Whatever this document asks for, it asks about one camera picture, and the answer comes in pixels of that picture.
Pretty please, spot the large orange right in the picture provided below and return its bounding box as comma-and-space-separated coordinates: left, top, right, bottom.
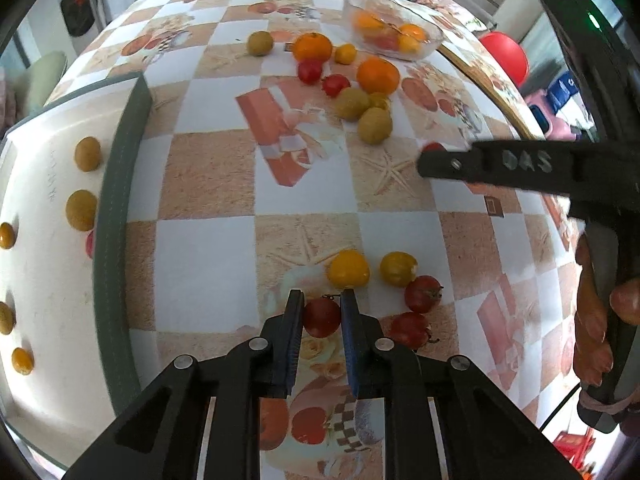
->
356, 56, 400, 96

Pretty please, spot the white tray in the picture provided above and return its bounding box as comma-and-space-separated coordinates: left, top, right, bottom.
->
1, 74, 152, 468

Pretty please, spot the long wooden board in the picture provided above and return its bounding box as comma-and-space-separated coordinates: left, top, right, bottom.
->
437, 42, 544, 140

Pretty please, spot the green-brown round fruit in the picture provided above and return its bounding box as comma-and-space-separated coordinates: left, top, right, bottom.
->
65, 190, 98, 232

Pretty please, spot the red round chair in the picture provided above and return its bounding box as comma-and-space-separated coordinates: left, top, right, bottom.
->
480, 30, 529, 87

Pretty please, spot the glass fruit bowl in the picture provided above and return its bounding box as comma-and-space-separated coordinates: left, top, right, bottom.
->
342, 0, 445, 62

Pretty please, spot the yellow tomato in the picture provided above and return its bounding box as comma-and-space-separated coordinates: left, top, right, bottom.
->
326, 249, 370, 290

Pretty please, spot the red cherry tomato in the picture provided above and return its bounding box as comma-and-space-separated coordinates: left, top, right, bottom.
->
303, 297, 342, 339

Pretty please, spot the green cushion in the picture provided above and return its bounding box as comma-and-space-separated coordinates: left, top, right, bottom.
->
21, 51, 67, 116

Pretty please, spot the pink plastic stool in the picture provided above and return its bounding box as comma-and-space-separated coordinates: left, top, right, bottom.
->
525, 89, 582, 142

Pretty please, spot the white washing machine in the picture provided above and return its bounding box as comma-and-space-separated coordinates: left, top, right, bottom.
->
58, 0, 106, 54

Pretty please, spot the right hand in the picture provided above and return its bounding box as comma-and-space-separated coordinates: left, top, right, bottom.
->
573, 235, 639, 387

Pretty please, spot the large orange left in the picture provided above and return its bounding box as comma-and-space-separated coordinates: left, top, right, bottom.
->
291, 32, 333, 63

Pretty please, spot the large orange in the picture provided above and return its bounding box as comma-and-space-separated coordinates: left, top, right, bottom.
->
291, 32, 333, 63
356, 56, 400, 96

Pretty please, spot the checkered printed tablecloth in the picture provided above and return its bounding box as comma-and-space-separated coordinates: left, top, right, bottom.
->
46, 0, 597, 480

